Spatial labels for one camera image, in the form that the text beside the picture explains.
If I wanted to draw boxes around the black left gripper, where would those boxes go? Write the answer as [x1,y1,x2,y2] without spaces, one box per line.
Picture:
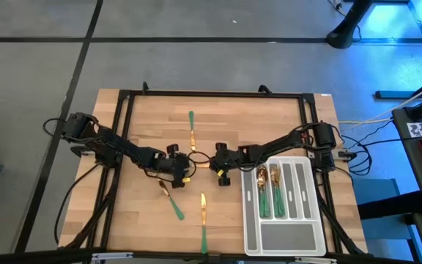
[155,144,197,190]

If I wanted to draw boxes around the white cutlery tray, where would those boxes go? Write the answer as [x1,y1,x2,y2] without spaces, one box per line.
[240,156,327,257]

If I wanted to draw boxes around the white power adapter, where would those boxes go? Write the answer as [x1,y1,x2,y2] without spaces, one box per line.
[330,148,358,162]

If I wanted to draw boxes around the black pole base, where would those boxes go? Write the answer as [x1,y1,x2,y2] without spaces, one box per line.
[326,0,375,50]

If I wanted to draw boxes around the black left camera cable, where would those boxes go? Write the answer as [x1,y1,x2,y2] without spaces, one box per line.
[187,150,212,166]

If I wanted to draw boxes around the black cable bundle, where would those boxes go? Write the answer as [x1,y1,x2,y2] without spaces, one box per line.
[66,172,120,250]
[315,175,366,256]

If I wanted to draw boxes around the silver bracket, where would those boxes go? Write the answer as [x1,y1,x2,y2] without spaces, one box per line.
[90,252,134,262]
[294,256,338,264]

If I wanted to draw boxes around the yellow floor cable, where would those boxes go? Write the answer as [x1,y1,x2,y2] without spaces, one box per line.
[338,116,393,125]

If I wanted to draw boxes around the white floor cable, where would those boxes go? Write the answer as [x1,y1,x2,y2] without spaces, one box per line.
[342,86,422,129]

